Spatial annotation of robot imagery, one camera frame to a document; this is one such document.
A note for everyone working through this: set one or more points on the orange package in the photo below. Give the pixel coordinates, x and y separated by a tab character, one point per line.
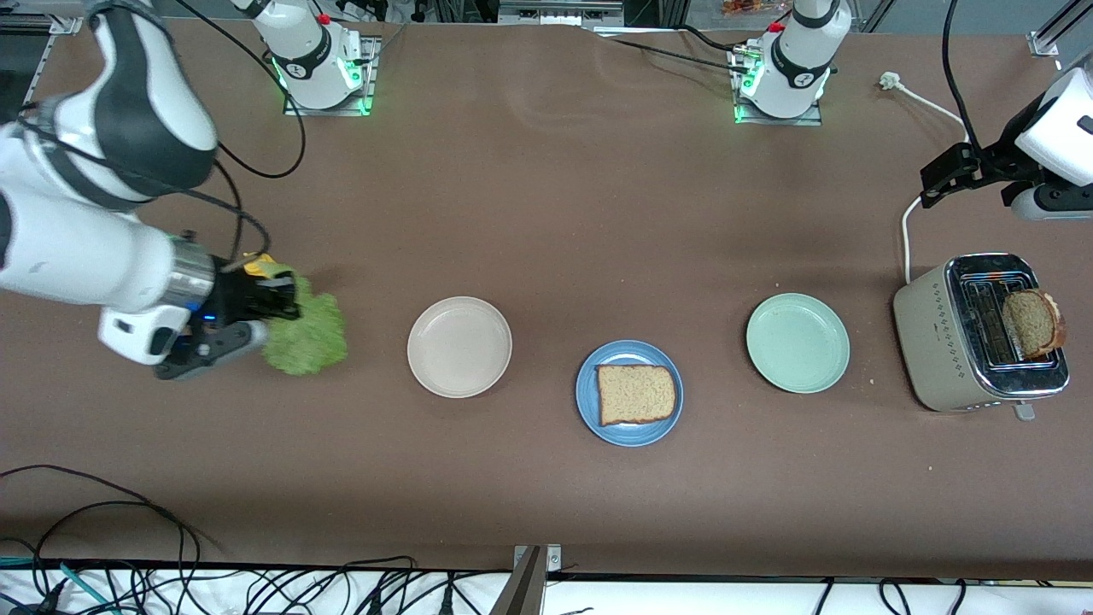
743	7

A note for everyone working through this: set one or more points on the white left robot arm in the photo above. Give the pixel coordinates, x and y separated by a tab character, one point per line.
1063	128

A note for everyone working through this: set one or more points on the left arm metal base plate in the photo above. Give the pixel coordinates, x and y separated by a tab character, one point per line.
807	120

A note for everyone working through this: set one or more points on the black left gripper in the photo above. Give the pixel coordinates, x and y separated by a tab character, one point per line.
993	161

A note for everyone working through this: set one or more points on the beige chrome toaster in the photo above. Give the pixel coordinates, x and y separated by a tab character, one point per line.
935	342

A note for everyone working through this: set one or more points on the brown table cover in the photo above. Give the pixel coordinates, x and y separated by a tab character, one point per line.
546	213

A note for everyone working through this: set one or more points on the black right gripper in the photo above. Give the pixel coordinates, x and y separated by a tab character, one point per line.
231	295

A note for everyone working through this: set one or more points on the blue round plate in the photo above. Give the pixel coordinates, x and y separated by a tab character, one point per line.
632	352

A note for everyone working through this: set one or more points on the small metal bracket plate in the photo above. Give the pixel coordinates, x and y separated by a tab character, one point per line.
553	559

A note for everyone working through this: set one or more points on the slanted aluminium strut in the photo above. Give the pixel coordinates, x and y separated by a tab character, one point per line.
875	15

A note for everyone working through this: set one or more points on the beige round plate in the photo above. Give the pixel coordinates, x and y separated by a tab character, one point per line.
459	346

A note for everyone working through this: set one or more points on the aluminium frame profile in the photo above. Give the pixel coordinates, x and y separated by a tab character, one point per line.
43	24
1046	38

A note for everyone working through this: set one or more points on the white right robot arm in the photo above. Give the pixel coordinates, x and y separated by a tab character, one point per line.
68	256

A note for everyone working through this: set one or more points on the green lettuce leaf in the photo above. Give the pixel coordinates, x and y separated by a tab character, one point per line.
312	342

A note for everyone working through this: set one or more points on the black power plug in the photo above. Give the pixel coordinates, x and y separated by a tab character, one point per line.
446	600
373	603

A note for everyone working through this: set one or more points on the brown bread slice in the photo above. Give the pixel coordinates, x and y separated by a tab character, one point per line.
1033	325
636	395

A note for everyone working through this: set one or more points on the aluminium post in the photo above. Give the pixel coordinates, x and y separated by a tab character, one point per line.
523	589

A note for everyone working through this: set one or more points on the green round plate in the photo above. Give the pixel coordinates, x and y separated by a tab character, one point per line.
797	342

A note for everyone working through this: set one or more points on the yellow mustard squeeze bottle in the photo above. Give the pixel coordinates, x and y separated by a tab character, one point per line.
256	266

